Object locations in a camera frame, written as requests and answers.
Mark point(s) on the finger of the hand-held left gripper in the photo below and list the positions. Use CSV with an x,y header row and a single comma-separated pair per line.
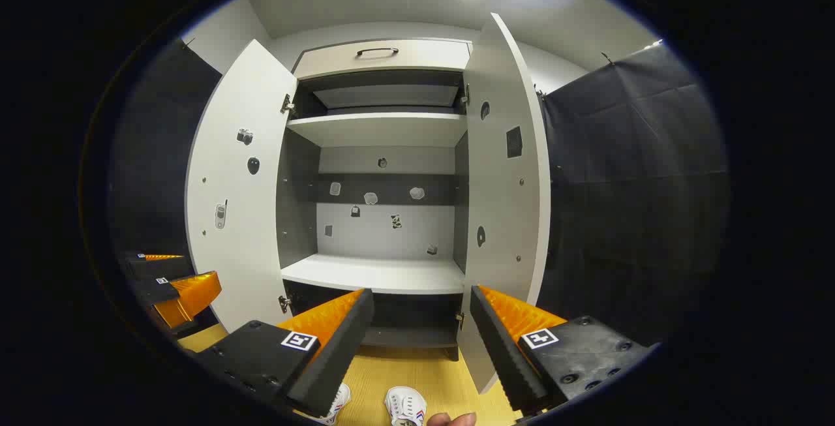
x,y
156,290
156,266

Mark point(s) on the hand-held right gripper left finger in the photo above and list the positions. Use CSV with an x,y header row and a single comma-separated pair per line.
x,y
339,354

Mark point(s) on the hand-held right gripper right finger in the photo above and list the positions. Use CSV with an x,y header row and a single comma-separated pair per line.
x,y
505,354

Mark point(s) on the white canvas shoe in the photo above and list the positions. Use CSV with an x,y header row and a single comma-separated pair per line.
x,y
406,406
339,400

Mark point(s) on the white shoe cabinet door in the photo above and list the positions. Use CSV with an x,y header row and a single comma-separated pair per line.
x,y
241,217
499,197

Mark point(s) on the white shoe cabinet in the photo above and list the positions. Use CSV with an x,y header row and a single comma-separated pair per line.
x,y
378,129

